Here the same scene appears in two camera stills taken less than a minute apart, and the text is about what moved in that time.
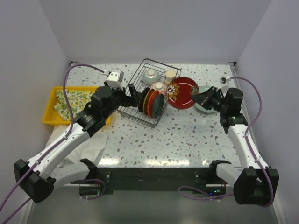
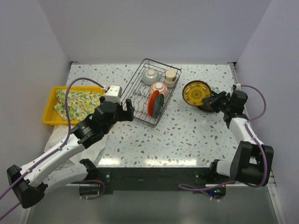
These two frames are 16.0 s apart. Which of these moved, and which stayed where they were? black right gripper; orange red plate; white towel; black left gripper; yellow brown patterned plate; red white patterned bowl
Moved: black left gripper; yellow brown patterned plate
Stayed: orange red plate; white towel; red white patterned bowl; black right gripper
